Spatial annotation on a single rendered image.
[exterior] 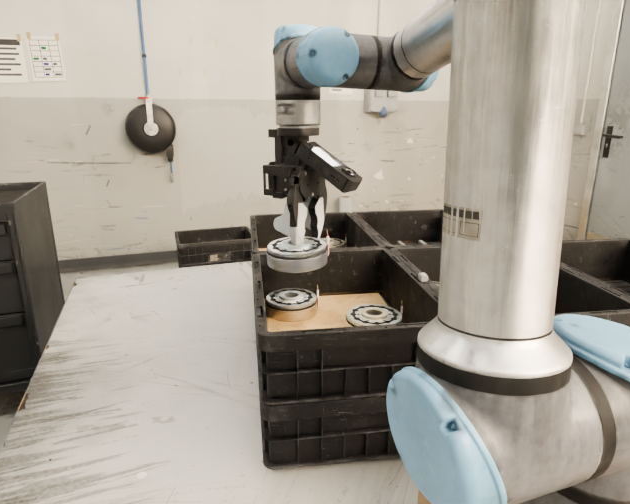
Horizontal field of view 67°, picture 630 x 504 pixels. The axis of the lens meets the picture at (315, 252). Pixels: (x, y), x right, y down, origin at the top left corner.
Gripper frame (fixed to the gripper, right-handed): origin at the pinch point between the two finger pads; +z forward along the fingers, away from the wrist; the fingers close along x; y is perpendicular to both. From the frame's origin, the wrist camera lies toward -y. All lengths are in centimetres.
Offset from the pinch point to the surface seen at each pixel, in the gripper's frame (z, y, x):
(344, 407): 18.5, -16.6, 14.8
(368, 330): 6.6, -18.9, 12.6
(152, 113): -23, 258, -165
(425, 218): 9, 6, -71
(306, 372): 12.6, -12.3, 18.2
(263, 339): 7.0, -8.1, 22.2
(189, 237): 43, 154, -103
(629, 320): 8, -49, -15
